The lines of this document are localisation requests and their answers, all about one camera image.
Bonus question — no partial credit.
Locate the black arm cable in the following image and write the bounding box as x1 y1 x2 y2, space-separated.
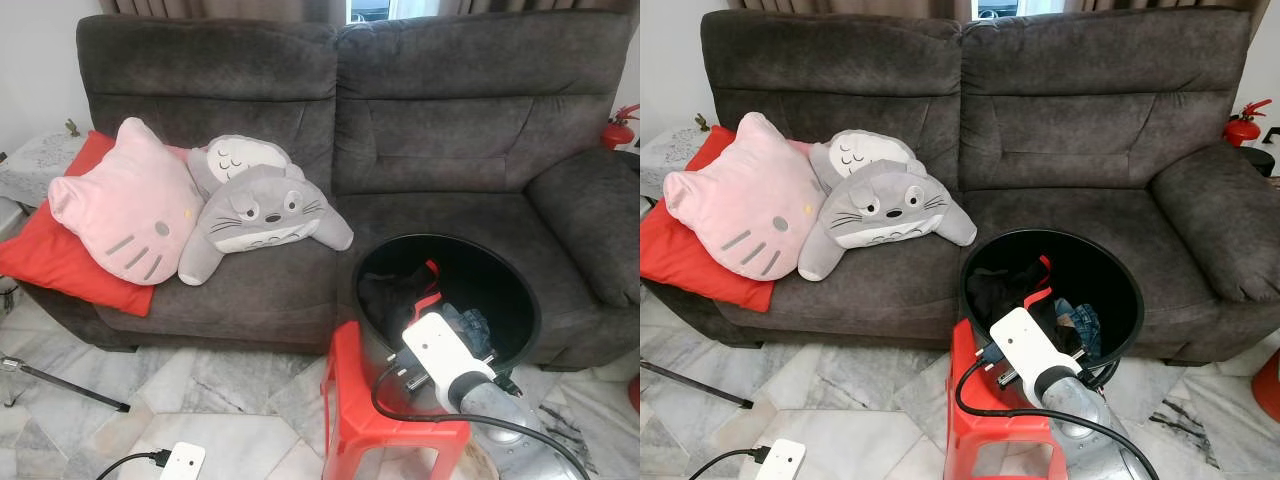
953 355 1161 480
370 355 593 480
95 450 171 480
690 447 769 480

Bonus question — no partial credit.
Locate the black garment with red trim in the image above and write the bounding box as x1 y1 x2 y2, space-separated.
968 253 1076 336
358 258 471 346

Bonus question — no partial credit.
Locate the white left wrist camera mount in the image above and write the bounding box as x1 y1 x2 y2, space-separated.
160 442 207 480
755 438 807 480

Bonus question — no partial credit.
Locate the red plastic stool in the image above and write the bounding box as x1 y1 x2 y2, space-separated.
945 318 1061 480
320 320 473 480

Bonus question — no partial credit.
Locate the pink cat face pillow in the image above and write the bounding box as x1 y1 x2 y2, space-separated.
47 117 206 286
663 112 826 281

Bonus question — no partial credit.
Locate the white lace side table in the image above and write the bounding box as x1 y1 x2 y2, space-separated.
640 125 716 201
0 130 93 209

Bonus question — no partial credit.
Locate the red cushion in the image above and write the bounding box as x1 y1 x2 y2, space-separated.
0 130 156 318
640 125 776 313

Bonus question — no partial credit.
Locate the black round bin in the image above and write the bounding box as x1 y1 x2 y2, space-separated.
960 228 1146 391
350 233 541 401

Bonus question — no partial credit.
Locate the dark grey sofa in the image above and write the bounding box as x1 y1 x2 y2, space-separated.
650 8 1280 366
25 8 641 373

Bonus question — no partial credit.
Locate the red round stool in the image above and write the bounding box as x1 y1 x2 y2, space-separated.
1252 350 1280 423

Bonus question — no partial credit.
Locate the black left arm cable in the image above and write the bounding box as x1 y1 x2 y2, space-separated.
690 447 769 480
95 450 171 480

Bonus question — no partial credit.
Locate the blue denim garment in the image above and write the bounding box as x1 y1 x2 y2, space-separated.
445 305 493 346
1058 298 1103 356

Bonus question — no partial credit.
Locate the white grey totoro plush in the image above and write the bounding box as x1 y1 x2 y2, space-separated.
187 135 293 196
808 130 916 191

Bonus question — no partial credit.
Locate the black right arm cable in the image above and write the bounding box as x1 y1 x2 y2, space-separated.
370 355 593 480
953 355 1161 480

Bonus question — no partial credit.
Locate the red fire extinguisher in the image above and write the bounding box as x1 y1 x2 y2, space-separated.
1223 98 1273 148
600 103 641 151

